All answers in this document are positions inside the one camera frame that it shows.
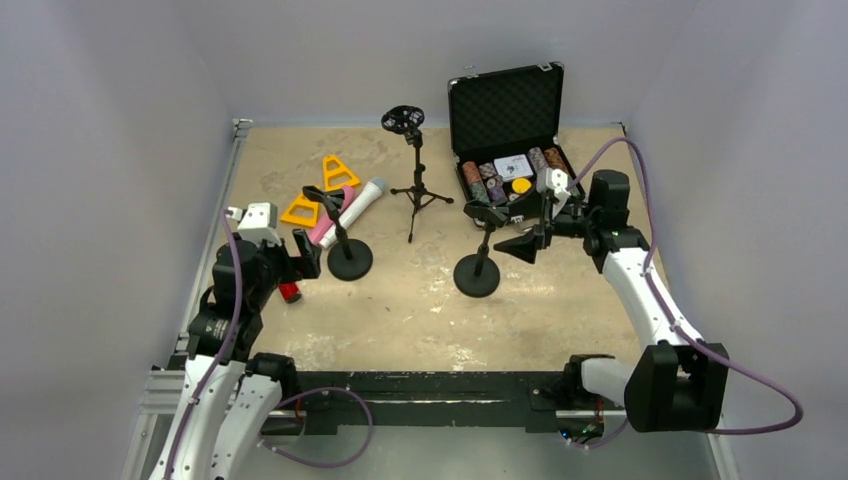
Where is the red glitter microphone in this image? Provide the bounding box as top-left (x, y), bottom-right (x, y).
top-left (278, 282), bottom-right (302, 304)

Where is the round-base mic stand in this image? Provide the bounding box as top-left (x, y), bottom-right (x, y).
top-left (302, 186), bottom-right (373, 281)
top-left (453, 200), bottom-right (509, 298)

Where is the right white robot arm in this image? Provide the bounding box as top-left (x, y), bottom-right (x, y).
top-left (495, 169), bottom-right (728, 432)

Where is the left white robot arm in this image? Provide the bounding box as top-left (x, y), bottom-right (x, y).
top-left (150, 229), bottom-right (321, 479)

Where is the yellow triangle stand near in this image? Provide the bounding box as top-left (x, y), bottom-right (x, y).
top-left (279, 194), bottom-right (321, 229)

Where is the yellow triangle stand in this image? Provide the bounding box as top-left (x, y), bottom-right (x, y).
top-left (279, 194), bottom-right (321, 229)
top-left (322, 155), bottom-right (361, 190)

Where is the yellow triangle stand far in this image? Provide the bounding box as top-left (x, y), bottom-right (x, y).
top-left (322, 155), bottom-right (361, 190)

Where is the black tripod mic stand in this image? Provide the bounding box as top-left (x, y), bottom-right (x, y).
top-left (381, 105), bottom-right (455, 244)

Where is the yellow dealer chip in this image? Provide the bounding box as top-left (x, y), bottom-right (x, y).
top-left (510, 178), bottom-right (533, 195)

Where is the white card deck box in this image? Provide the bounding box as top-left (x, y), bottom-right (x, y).
top-left (493, 154), bottom-right (535, 182)

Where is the white microphone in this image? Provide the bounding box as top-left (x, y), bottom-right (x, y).
top-left (319, 177), bottom-right (388, 249)

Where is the black poker chip case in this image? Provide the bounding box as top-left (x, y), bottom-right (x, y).
top-left (448, 61), bottom-right (576, 202)

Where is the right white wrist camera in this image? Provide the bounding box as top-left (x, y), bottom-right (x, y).
top-left (535, 167), bottom-right (571, 217)

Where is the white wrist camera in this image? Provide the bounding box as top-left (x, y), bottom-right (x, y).
top-left (535, 167), bottom-right (571, 217)
top-left (237, 202), bottom-right (282, 247)

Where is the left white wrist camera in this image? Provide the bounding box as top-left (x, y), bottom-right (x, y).
top-left (237, 202), bottom-right (282, 247)

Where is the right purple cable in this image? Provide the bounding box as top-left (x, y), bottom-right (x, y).
top-left (569, 137), bottom-right (805, 437)

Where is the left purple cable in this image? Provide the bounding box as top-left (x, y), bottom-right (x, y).
top-left (162, 206), bottom-right (244, 480)

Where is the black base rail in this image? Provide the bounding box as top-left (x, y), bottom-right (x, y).
top-left (261, 369), bottom-right (624, 439)

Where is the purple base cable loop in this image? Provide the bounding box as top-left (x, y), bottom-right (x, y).
top-left (259, 386), bottom-right (374, 470)

